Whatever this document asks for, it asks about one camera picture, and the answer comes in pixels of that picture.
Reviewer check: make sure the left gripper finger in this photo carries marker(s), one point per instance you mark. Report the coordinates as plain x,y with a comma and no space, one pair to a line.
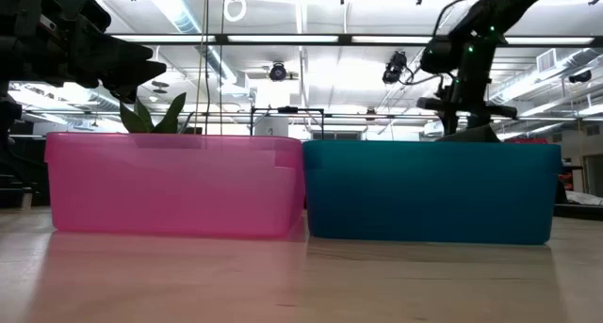
122,54
136,75

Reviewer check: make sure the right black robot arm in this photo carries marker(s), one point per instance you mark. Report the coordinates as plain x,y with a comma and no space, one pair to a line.
499,7

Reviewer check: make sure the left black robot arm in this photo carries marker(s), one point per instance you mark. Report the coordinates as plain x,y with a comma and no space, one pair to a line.
7,120

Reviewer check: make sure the green plant in white pot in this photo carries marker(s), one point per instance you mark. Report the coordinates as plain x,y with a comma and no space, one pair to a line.
167,120

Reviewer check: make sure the blue plastic bin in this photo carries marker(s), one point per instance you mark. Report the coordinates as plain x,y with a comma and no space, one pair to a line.
428,191

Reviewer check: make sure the black ceiling spotlight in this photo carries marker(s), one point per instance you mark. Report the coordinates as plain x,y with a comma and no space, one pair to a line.
278,72
395,68

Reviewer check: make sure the red translucent plastic bin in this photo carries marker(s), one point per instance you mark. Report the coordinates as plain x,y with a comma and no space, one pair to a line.
174,186

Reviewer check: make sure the silver ventilation duct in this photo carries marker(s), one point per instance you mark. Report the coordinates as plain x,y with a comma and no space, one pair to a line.
188,17

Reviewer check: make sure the black aluminium rig frame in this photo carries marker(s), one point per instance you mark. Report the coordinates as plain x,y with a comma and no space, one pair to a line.
282,39

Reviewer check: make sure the black metal stand frame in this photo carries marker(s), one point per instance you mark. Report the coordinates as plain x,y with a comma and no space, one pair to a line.
287,110

